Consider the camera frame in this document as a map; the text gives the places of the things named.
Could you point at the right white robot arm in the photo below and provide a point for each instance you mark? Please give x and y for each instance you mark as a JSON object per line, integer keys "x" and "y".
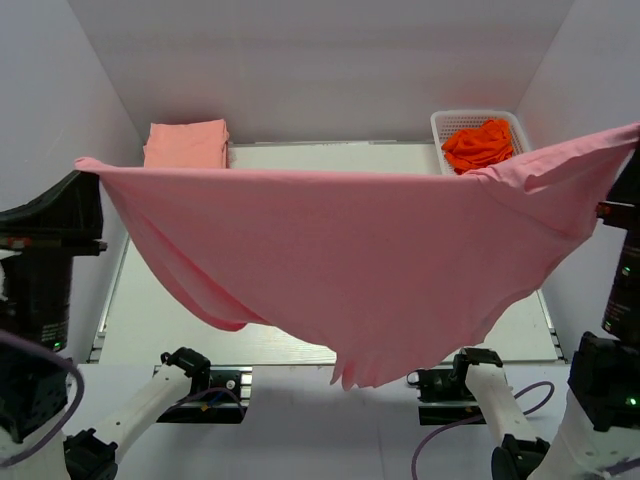
{"x": 597, "y": 433}

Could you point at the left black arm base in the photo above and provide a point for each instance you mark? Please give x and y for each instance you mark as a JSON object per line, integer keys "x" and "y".
{"x": 222, "y": 399}

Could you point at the folded salmon t-shirt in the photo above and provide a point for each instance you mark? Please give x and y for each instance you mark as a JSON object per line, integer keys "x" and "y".
{"x": 194, "y": 145}

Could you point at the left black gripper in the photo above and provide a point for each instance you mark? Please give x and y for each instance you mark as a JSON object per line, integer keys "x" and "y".
{"x": 65, "y": 219}

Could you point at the pink t-shirt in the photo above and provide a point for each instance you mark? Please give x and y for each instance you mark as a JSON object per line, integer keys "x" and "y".
{"x": 391, "y": 272}

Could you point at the white plastic basket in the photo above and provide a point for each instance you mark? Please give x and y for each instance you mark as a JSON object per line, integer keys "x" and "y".
{"x": 445, "y": 123}

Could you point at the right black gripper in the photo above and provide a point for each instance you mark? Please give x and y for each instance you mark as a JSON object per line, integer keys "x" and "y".
{"x": 627, "y": 185}

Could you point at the orange crumpled t-shirt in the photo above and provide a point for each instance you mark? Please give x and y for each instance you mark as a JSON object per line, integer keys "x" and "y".
{"x": 476, "y": 148}

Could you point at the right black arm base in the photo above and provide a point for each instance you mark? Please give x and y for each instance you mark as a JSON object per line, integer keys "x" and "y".
{"x": 441, "y": 399}

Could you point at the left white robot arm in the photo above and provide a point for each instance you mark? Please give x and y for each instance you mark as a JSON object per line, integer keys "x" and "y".
{"x": 42, "y": 390}

